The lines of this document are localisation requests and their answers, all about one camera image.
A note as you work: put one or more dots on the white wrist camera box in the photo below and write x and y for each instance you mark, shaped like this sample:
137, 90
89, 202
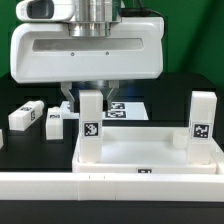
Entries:
45, 10

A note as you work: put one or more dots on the white desk tabletop tray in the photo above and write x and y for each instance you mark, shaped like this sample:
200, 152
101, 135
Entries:
147, 150

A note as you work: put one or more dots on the white part at left edge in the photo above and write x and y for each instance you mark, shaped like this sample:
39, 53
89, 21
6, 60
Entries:
1, 139

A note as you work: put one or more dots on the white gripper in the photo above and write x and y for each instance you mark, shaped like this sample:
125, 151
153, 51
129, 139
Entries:
45, 52

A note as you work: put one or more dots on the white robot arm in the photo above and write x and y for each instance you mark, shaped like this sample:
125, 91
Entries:
94, 18

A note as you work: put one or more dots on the white marker base plate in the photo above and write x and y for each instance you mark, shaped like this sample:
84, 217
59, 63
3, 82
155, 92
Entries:
118, 111

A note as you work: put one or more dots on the white L-shaped obstacle wall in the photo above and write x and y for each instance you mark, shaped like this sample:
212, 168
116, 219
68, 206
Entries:
112, 187

